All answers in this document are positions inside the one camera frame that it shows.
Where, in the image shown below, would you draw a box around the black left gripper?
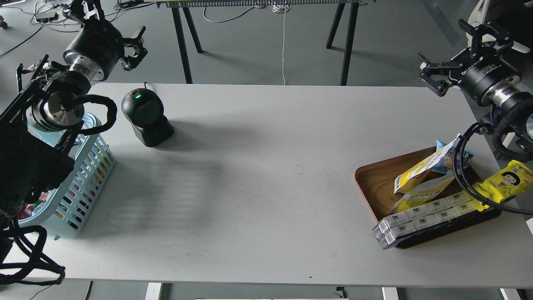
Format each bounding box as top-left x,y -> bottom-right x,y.
62,0 -> 148,81

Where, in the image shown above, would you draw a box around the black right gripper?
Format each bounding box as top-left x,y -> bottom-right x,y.
418,19 -> 521,105

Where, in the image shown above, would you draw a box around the yellow white snack pouch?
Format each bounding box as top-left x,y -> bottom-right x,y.
394,136 -> 459,194

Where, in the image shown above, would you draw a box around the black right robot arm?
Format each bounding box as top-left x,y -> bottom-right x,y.
418,19 -> 532,162

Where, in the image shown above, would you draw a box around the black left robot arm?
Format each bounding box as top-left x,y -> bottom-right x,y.
0,0 -> 148,286

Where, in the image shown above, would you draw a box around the blue snack bag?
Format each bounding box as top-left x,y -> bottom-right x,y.
431,146 -> 476,174

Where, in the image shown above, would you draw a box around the yellow cartoon snack bag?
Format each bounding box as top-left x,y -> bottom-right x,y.
473,160 -> 533,204

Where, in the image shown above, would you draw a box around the light blue plastic basket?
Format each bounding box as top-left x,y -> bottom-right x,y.
19,135 -> 115,239

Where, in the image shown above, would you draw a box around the snacks inside basket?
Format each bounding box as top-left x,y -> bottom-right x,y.
17,191 -> 51,220

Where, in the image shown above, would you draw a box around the white boxed snack pack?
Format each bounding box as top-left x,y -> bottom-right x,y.
372,192 -> 478,250

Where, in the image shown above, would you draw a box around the black barcode scanner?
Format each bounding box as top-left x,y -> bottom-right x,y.
121,88 -> 174,148

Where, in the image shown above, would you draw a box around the brown wooden tray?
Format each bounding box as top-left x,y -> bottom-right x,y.
354,146 -> 501,249

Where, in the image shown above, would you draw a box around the floor cables and adapter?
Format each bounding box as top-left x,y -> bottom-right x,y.
0,0 -> 154,57

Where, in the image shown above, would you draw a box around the black cable loop right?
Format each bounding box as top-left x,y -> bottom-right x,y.
452,122 -> 533,216

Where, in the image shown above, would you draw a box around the black trestle table frame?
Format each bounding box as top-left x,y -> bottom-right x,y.
154,0 -> 363,86

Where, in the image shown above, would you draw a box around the white hanging cord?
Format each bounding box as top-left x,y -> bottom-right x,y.
273,4 -> 290,86

